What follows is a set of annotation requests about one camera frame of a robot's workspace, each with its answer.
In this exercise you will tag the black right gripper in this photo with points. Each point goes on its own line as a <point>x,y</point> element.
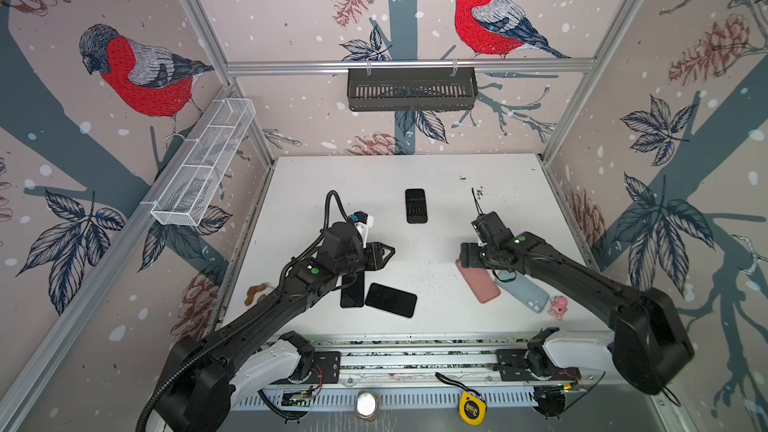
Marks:
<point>468,254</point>

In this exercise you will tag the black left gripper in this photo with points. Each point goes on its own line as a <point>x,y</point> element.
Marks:
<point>385,259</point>

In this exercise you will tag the black phone diagonal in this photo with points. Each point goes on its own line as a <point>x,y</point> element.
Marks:
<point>416,206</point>

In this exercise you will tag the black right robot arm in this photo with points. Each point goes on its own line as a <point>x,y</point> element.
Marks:
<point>648,345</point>

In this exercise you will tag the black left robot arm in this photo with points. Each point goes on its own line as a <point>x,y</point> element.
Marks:
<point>195,391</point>

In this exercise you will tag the pink phone case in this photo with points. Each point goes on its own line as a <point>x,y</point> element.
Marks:
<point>480,283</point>

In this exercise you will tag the black phone lying horizontal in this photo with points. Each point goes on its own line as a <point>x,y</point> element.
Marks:
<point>391,300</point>

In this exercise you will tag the black phone upright left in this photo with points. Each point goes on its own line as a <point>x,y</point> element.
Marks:
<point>352,292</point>

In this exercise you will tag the light blue phone case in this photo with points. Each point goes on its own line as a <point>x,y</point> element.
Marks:
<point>523,289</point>

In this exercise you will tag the pink toy figure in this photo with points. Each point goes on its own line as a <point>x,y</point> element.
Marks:
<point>558,307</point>

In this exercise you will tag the yellow tape measure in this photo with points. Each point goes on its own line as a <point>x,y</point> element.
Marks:
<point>472,406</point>

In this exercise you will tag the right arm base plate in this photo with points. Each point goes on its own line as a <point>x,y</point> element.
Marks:
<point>531,365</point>

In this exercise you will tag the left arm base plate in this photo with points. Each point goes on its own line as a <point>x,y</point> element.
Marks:
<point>321,367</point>

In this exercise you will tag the black wire basket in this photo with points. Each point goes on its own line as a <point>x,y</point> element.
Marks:
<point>437,89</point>

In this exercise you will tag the white wire basket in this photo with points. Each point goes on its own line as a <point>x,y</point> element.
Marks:
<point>194,184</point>

